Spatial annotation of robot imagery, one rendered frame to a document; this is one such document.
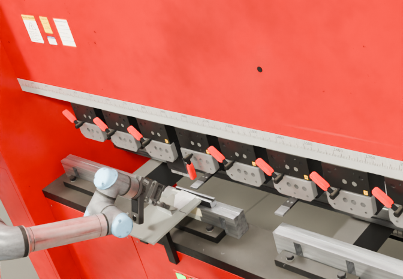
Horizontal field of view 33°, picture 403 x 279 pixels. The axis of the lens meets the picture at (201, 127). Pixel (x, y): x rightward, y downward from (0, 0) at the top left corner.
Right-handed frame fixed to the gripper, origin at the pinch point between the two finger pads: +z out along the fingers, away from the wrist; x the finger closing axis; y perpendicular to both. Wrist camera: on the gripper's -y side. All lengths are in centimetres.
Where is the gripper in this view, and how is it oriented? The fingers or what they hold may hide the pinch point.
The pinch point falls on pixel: (168, 207)
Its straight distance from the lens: 255.5
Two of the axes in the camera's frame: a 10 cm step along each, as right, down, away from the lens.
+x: -6.8, -2.0, 7.1
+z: 6.4, 3.2, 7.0
